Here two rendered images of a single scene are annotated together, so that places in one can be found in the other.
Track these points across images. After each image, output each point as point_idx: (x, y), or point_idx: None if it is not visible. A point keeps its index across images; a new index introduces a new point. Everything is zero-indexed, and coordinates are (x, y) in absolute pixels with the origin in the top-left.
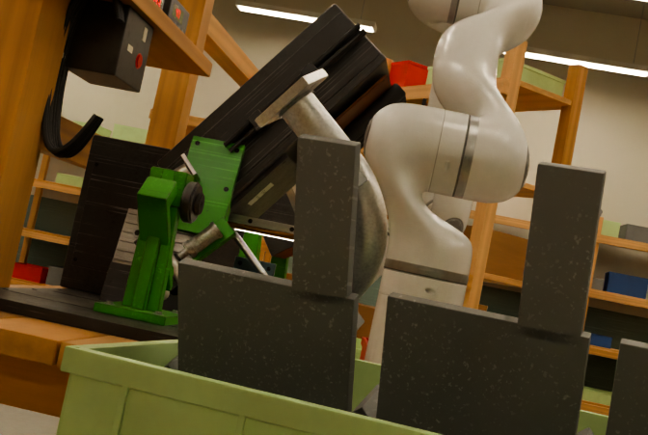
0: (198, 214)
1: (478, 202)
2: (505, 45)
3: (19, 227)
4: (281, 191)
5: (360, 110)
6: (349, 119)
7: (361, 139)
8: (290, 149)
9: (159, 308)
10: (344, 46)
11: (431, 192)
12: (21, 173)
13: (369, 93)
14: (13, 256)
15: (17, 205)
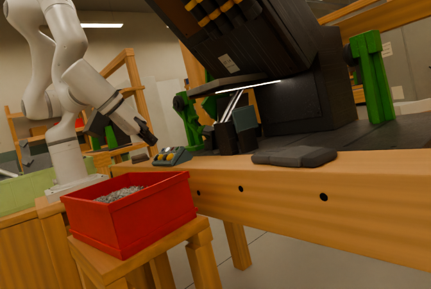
0: (176, 108)
1: (41, 119)
2: (26, 39)
3: (254, 108)
4: (254, 41)
5: None
6: None
7: None
8: (188, 43)
9: (188, 144)
10: None
11: (59, 116)
12: (244, 90)
13: None
14: (257, 120)
15: (249, 102)
